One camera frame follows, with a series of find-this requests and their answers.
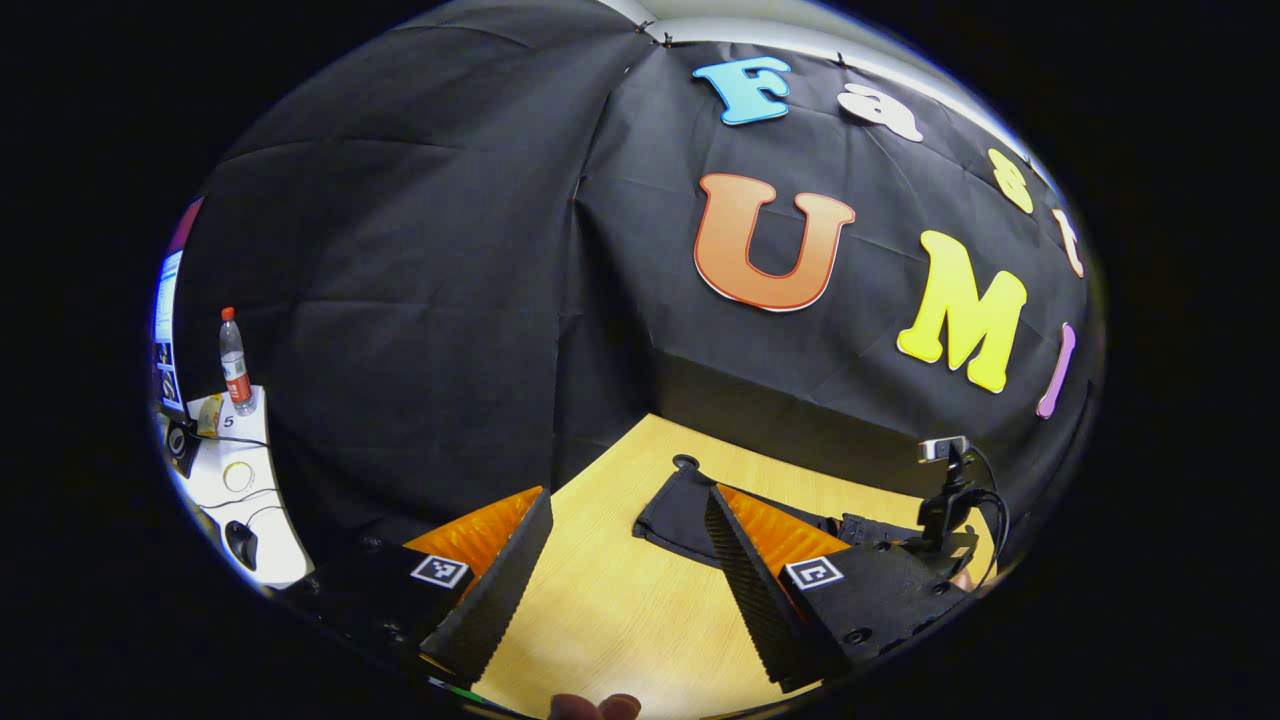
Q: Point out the clear bottle with red cap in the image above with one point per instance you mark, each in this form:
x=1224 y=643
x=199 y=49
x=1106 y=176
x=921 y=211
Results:
x=236 y=370

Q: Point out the dark grey jeans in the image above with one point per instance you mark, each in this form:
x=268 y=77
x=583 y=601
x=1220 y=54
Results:
x=675 y=515

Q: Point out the computer monitor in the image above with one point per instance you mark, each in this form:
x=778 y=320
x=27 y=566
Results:
x=166 y=310

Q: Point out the black backdrop cloth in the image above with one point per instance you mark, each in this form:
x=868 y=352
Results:
x=450 y=250

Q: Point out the white side table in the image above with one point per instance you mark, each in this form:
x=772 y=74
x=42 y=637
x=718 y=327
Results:
x=265 y=520

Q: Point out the black computer mouse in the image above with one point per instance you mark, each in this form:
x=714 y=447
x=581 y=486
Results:
x=243 y=545

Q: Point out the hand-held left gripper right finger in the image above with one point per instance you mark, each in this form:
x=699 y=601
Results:
x=750 y=600

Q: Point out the black round device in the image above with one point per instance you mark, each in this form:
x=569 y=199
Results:
x=180 y=442

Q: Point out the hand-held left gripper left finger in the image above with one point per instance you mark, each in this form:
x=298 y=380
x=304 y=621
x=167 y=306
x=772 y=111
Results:
x=500 y=600

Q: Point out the white round object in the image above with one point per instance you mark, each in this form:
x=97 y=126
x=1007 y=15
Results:
x=238 y=476

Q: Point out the yellow packet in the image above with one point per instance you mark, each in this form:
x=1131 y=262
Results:
x=210 y=413

